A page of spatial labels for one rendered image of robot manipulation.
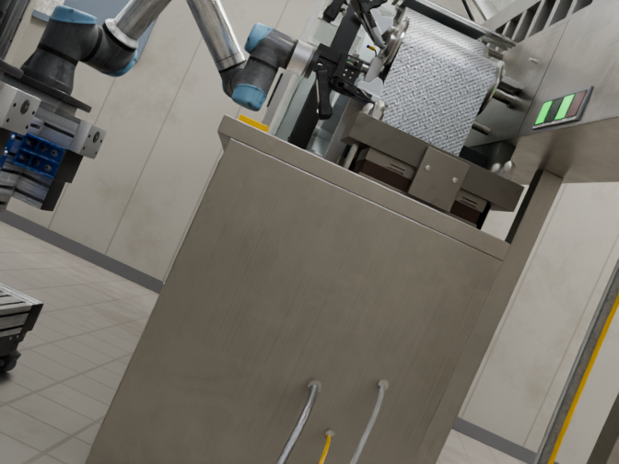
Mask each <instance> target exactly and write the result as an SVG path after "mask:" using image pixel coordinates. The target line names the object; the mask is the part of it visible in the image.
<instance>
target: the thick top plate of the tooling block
mask: <svg viewBox="0 0 619 464"><path fill-rule="evenodd" d="M340 141H341V142H343V143H345V144H348V145H351V146H352V144H353V143H354V144H357V145H360V146H362V148H361V150H364V149H367V148H369V147H372V148H374V149H376V150H378V151H380V152H382V153H384V154H386V155H388V156H390V157H394V158H396V159H398V160H400V161H402V162H404V163H406V164H408V165H410V166H412V167H414V168H417V167H418V165H419V163H420V160H421V158H422V156H423V154H424V152H425V150H426V148H427V147H428V146H430V147H432V148H434V149H436V150H438V151H439V152H441V153H444V154H446V155H448V156H450V157H453V158H456V159H458V160H460V161H461V162H463V163H465V164H468V165H470V167H469V169H468V172H467V174H466V176H465V178H464V181H463V183H462V185H461V187H460V189H463V190H465V191H467V192H469V193H472V194H474V195H476V196H478V197H480V198H482V199H485V200H487V204H489V205H491V208H490V210H492V211H500V212H514V211H515V208H516V206H517V204H518V202H519V199H520V196H521V195H522V193H523V190H524V188H525V187H523V186H521V185H519V184H517V183H515V182H513V181H511V180H508V179H506V178H503V177H501V176H499V175H497V174H496V173H494V172H491V171H489V170H487V169H485V168H482V167H479V166H477V165H475V164H474V163H472V162H470V161H468V160H465V159H463V158H461V157H458V156H456V155H453V154H452V153H450V152H448V151H446V150H444V149H441V148H439V147H437V146H435V145H432V144H430V143H428V142H426V141H424V140H422V139H420V138H418V137H415V136H413V135H411V134H409V133H407V132H404V131H402V130H400V129H398V128H396V127H394V126H391V125H389V124H388V123H386V122H383V121H381V120H378V119H376V118H374V117H372V116H370V115H368V114H366V113H364V112H362V111H358V112H357V113H355V114H354V115H353V116H351V117H350V118H349V120H348V122H347V125H346V126H345V129H344V132H343V134H342V136H341V138H340Z"/></svg>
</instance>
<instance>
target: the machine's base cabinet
mask: <svg viewBox="0 0 619 464"><path fill-rule="evenodd" d="M502 262H503V261H501V260H499V259H497V258H495V257H493V256H490V255H488V254H486V253H484V252H482V251H480V250H478V249H475V248H473V247H470V246H468V245H466V244H464V243H462V242H460V241H458V240H456V239H454V238H450V237H448V236H446V235H444V234H441V233H439V232H437V231H436V230H434V229H431V228H429V227H427V226H424V225H421V224H419V223H417V222H416V221H414V220H411V219H409V218H407V217H405V216H403V215H399V214H397V213H395V212H393V211H391V210H389V209H387V208H385V207H383V206H380V205H378V204H376V203H373V202H371V201H369V200H367V199H365V198H362V197H360V196H358V195H356V194H354V193H352V192H350V191H347V190H345V189H342V188H340V187H338V186H336V185H334V184H331V183H330V182H328V181H326V180H322V179H320V178H318V177H316V176H314V175H311V174H309V173H308V172H306V171H304V170H301V169H299V168H296V167H293V166H291V165H289V164H287V163H286V162H283V161H281V160H279V159H277V158H275V157H271V156H269V155H267V154H265V153H263V152H261V151H259V150H257V149H255V148H252V147H250V146H248V145H245V144H243V143H241V142H239V141H237V140H235V139H232V138H230V139H229V141H228V144H227V146H226V149H225V151H224V153H223V155H222V157H221V158H220V159H219V161H218V164H217V166H216V169H215V172H214V174H213V176H212V178H211V180H210V182H209V184H208V186H207V188H206V191H205V193H204V196H203V199H202V201H201V202H200V204H199V207H198V209H197V211H196V213H195V216H194V218H193V220H192V223H191V225H190V227H189V229H188V232H187V234H186V236H185V238H184V240H183V242H182V244H181V247H180V250H179V252H178V254H177V256H176V259H175V261H174V262H173V264H172V267H171V269H170V271H169V275H168V277H167V279H166V280H165V281H164V283H163V285H162V287H161V291H160V294H159V296H158V299H157V302H156V304H155V305H154V307H153V310H152V312H151V314H150V316H149V319H148V321H147V323H146V326H145V328H144V330H143V332H142V335H141V337H140V339H139V341H138V343H137V345H136V347H135V349H134V353H133V355H132V357H131V359H130V362H129V364H128V366H127V367H126V370H125V372H124V374H123V378H122V380H121V382H120V384H119V387H118V388H117V390H116V392H115V394H114V397H113V399H112V401H111V405H110V407H109V409H108V410H107V413H106V415H105V417H104V419H103V422H102V424H101V426H100V428H99V431H98V433H97V435H96V437H95V440H94V442H93V444H92V446H91V449H90V452H89V454H88V458H87V460H86V462H85V464H275V463H276V461H277V460H278V458H279V456H280V454H281V452H282V450H283V449H284V447H285V445H286V442H287V440H288V438H289V437H290V435H291V433H292V431H293V429H294V427H295V425H296V423H297V421H298V418H299V416H300V414H301V412H302V410H303V408H304V405H305V403H306V400H307V398H308V396H309V393H310V391H309V389H308V384H309V382H310V381H311V380H312V379H318V380H319V381H320V382H321V386H322V388H321V391H320V392H319V393H317V397H316V400H315V402H314V405H313V408H312V410H311V412H310V415H309V418H308V420H307V422H306V424H305V426H304V428H303V430H302V432H301V434H300V436H299V438H298V441H297V442H296V444H295V446H294V448H293V450H292V452H291V454H290V456H289V458H288V460H287V461H286V464H319V462H320V459H321V455H322V453H323V450H324V447H325V444H326V440H327V439H326V437H325V435H324V432H325V430H326V429H333V431H334V434H335V436H334V439H332V440H331V443H330V446H329V449H328V453H327V456H326V458H325V460H324V462H323V464H350V462H351V460H352V458H353V456H354V455H355V453H356V449H357V447H358V445H359V443H360V441H361V438H362V436H363V434H364V433H365V431H366V428H367V426H368V422H369V420H370V418H371V415H372V413H373V411H374V408H375V405H376V402H377V399H378V396H379V393H380V389H379V388H378V386H377V383H378V380H379V379H381V378H385V379H386V380H387V381H388V383H389V387H388V388H387V389H386V390H384V396H383V400H382V403H381V406H380V410H379V413H378V416H377V419H376V421H375V423H374V425H373V427H372V430H371V432H370V434H369V436H368V440H367V442H366V444H365V445H364V448H363V450H362V452H361V454H360V456H359V458H358V460H357V462H356V464H412V463H413V461H414V459H415V456H416V453H417V451H418V449H419V447H420V445H421V443H422V441H423V439H424V436H425V434H426V431H427V429H428V426H429V425H430V423H431V421H432V418H433V416H434V414H435V412H436V410H437V407H438V405H439V403H440V400H441V398H442V396H443V394H444V391H445V389H446V387H447V385H448V384H449V381H450V378H451V376H452V373H453V371H454V369H455V367H456V365H457V363H458V361H459V359H460V357H461V353H462V351H463V349H464V346H465V344H466V343H467V341H468V339H469V336H470V334H471V332H472V330H473V326H474V324H475V322H476V321H477V318H478V316H479V314H480V312H481V309H482V307H483V305H484V303H485V300H486V298H487V296H488V294H489V291H490V289H491V287H492V285H493V282H494V281H495V279H496V275H497V273H498V271H499V269H500V267H501V264H502Z"/></svg>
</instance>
